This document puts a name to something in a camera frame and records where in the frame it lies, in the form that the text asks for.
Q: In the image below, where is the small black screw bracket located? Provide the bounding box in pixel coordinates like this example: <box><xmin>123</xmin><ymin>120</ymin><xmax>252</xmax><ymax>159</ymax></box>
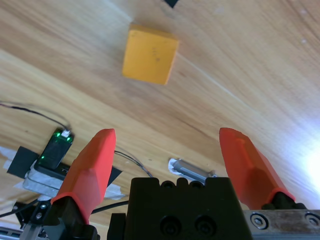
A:
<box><xmin>13</xmin><ymin>199</ymin><xmax>55</xmax><ymax>226</ymax></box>

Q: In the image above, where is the yellow wooden cube block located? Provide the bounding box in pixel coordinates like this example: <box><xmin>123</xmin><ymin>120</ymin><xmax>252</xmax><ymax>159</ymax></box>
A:
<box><xmin>121</xmin><ymin>23</ymin><xmax>180</xmax><ymax>86</ymax></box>

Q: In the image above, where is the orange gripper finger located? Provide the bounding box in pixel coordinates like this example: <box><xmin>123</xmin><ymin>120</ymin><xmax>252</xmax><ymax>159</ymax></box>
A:
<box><xmin>219</xmin><ymin>127</ymin><xmax>307</xmax><ymax>211</ymax></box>
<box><xmin>43</xmin><ymin>128</ymin><xmax>117</xmax><ymax>240</ymax></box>

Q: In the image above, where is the aluminium extrusion bar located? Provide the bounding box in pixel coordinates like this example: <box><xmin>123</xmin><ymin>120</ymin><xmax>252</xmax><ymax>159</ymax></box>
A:
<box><xmin>0</xmin><ymin>219</ymin><xmax>51</xmax><ymax>240</ymax></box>

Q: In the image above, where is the white masking tape piece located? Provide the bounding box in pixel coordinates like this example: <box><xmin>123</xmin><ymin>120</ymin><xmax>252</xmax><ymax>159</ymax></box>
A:
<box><xmin>0</xmin><ymin>146</ymin><xmax>18</xmax><ymax>171</ymax></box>
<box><xmin>103</xmin><ymin>183</ymin><xmax>126</xmax><ymax>201</ymax></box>

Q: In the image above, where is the short silver metal rod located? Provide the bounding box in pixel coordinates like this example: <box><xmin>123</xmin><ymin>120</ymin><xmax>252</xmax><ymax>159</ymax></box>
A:
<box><xmin>167</xmin><ymin>157</ymin><xmax>219</xmax><ymax>181</ymax></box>

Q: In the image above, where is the black tape piece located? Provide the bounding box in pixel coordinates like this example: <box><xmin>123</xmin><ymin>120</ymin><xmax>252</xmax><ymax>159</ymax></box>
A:
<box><xmin>6</xmin><ymin>146</ymin><xmax>39</xmax><ymax>179</ymax></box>
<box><xmin>107</xmin><ymin>166</ymin><xmax>124</xmax><ymax>187</ymax></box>

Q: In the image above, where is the black power cable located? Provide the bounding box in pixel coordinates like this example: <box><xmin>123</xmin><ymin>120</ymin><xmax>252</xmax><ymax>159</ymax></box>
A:
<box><xmin>91</xmin><ymin>199</ymin><xmax>131</xmax><ymax>215</ymax></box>

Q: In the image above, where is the thin black signal wire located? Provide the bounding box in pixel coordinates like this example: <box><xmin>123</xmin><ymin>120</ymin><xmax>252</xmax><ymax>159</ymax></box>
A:
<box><xmin>0</xmin><ymin>101</ymin><xmax>72</xmax><ymax>133</ymax></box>
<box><xmin>114</xmin><ymin>149</ymin><xmax>154</xmax><ymax>179</ymax></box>

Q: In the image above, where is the black module with green lights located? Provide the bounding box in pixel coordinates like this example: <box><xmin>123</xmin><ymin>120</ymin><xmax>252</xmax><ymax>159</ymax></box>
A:
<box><xmin>38</xmin><ymin>128</ymin><xmax>75</xmax><ymax>169</ymax></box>

